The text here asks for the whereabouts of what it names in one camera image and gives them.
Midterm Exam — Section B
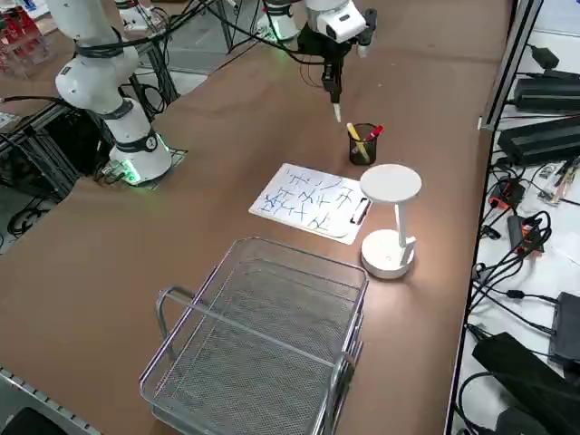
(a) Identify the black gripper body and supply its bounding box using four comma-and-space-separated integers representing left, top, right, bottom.
296, 22, 353, 63

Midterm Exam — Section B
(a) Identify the yellow highlighter pen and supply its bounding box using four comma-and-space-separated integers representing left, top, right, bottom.
346, 121, 369, 160

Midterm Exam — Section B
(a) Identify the black mesh pen holder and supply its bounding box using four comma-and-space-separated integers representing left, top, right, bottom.
348, 122, 379, 167

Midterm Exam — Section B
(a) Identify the white round desk lamp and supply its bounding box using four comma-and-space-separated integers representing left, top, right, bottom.
359, 163, 423, 280

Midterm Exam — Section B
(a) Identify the scribbled A4 paper sheet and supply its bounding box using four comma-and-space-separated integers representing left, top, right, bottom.
249, 163, 363, 239

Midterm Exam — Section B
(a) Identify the black clipboard clip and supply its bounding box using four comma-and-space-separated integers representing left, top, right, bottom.
349, 196, 372, 227

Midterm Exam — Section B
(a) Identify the white clipboard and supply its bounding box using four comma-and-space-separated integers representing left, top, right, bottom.
247, 162, 373, 247

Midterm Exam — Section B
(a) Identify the orange black electronic device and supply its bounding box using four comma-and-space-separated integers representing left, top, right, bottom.
506, 214, 546, 258
488, 178, 527, 210

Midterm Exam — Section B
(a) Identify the small black power adapter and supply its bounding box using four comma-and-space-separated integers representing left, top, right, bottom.
528, 43, 562, 70

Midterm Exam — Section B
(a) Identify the large black power brick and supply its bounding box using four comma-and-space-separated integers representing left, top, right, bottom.
497, 115, 580, 167

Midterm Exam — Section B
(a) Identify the long black power brick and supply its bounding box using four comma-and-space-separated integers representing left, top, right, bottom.
515, 76, 580, 114

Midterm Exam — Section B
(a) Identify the silver mesh file tray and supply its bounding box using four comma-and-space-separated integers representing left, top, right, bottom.
139, 237, 371, 435

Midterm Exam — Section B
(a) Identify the clear rack with red items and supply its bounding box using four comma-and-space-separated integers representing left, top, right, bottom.
0, 8, 58, 79

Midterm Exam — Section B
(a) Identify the flat black box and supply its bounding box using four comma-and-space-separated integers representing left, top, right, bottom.
546, 292, 580, 363

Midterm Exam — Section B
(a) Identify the large black pouch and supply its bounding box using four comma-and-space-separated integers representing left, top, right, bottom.
472, 332, 580, 435

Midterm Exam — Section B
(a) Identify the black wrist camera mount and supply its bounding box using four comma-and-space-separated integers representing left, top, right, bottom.
356, 7, 378, 59

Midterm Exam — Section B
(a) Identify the aluminium profile post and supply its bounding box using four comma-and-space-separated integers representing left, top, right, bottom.
478, 0, 545, 132

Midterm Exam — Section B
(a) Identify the black cable with inline block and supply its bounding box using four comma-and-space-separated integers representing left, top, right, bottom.
469, 260, 563, 339

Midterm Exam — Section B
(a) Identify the black aluminium frame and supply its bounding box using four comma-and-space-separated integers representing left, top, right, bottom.
0, 97, 112, 203

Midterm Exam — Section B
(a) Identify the grey slotted rail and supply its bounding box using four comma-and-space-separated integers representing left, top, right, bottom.
0, 365, 103, 435

